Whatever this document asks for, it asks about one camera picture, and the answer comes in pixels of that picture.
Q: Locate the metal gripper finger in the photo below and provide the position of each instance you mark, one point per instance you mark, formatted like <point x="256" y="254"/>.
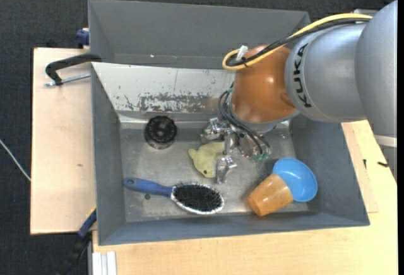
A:
<point x="226" y="165"/>
<point x="215" y="128"/>

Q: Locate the yellow toy animal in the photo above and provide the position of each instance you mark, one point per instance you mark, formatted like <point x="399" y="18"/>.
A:
<point x="205" y="158"/>

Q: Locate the blue plastic bowl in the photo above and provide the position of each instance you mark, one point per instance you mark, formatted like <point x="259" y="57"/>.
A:
<point x="298" y="180"/>

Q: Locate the black ribbed round disc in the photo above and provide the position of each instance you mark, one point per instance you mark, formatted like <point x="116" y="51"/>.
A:
<point x="160" y="132"/>

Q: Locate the grey metal bin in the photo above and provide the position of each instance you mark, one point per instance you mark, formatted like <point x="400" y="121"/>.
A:
<point x="176" y="31"/>

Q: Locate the orange plastic cup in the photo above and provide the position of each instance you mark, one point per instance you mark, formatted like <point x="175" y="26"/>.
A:
<point x="269" y="196"/>

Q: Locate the blue hairbrush with black bristles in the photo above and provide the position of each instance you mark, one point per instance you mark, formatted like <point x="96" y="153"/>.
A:
<point x="197" y="198"/>

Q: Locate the pale wood board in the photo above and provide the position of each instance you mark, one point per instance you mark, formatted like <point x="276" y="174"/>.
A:
<point x="63" y="147"/>

